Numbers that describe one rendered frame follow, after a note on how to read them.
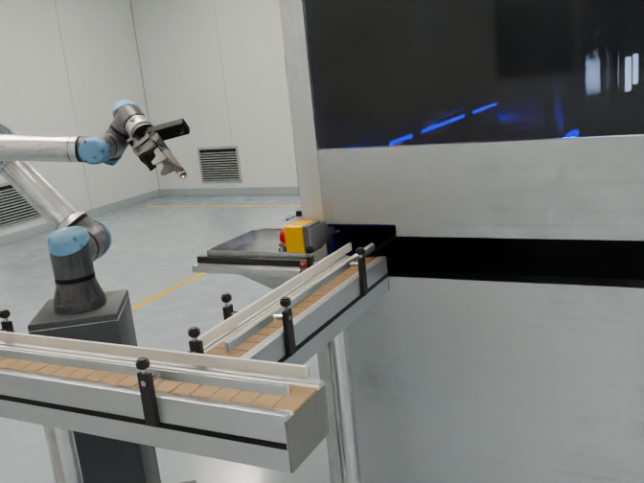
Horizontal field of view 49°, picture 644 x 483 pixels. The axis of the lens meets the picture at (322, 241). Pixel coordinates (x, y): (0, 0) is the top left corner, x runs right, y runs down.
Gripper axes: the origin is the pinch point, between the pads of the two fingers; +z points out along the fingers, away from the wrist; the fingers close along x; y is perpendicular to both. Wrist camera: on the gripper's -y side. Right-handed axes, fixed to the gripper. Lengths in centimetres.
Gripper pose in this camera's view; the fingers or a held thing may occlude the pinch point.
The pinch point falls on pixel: (177, 164)
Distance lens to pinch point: 199.3
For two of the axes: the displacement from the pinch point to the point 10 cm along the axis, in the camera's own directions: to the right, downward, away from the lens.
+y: -7.8, 6.2, -1.0
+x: -3.2, -5.3, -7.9
